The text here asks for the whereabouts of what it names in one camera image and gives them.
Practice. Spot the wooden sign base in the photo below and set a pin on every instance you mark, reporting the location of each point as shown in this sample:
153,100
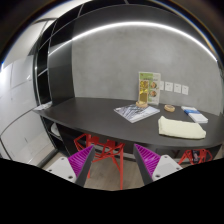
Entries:
141,104

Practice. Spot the grey magazine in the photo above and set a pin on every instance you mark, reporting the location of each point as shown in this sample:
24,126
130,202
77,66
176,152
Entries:
133,113

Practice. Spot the green menu stand sign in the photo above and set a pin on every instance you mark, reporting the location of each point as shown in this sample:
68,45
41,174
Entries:
149,87

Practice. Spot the folded cream towel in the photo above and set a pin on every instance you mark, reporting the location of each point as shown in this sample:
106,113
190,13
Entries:
180,129

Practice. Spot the white wall socket panels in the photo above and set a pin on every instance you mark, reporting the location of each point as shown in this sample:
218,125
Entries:
170,87

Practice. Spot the black wall shelf unit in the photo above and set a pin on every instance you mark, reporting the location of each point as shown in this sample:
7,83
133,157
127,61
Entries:
58,78

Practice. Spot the blue white card stack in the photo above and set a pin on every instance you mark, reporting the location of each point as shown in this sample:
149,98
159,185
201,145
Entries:
195,115

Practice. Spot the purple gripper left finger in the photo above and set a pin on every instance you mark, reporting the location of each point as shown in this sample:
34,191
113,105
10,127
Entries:
74,168

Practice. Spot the red metal chair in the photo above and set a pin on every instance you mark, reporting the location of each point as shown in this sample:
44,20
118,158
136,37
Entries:
109,150
196,156

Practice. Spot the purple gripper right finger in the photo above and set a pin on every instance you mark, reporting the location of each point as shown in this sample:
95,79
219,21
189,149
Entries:
153,166

